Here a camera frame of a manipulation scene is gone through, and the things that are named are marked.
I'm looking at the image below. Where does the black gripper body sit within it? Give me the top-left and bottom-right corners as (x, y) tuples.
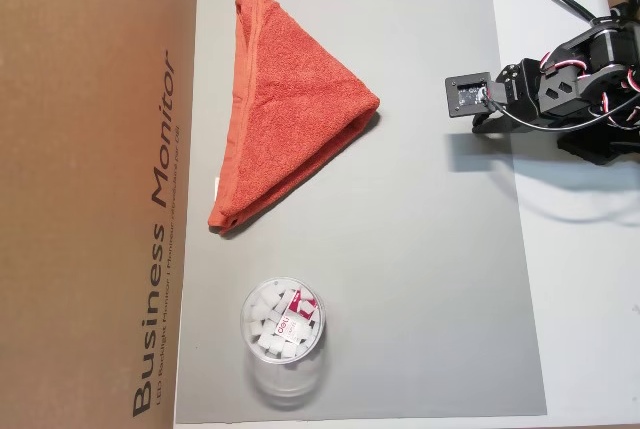
(492, 57), (609, 131)

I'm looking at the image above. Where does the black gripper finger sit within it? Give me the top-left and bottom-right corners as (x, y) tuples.
(470, 111), (521, 135)

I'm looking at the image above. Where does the orange terry towel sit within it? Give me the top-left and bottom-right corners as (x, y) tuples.
(206, 0), (382, 238)

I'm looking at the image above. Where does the black perforated table clamp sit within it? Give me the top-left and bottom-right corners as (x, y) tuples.
(556, 128), (640, 166)

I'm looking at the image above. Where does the smooth flat desk mat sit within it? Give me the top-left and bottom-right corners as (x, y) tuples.
(174, 0), (549, 425)

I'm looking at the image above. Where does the red sleeve eraser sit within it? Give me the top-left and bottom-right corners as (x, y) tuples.
(284, 288), (321, 318)

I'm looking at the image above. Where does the clear plastic jar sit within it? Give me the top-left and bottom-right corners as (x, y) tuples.
(238, 276), (334, 410)

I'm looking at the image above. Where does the deli branded eraser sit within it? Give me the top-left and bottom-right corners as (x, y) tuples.
(272, 316), (314, 345)

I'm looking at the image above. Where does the brown cardboard monitor box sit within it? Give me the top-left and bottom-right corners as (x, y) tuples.
(0, 0), (201, 429)

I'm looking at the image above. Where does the black camera cable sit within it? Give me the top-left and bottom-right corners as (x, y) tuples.
(482, 88), (640, 131)

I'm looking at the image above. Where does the square black wrist camera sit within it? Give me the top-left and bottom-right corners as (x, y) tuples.
(444, 70), (501, 119)

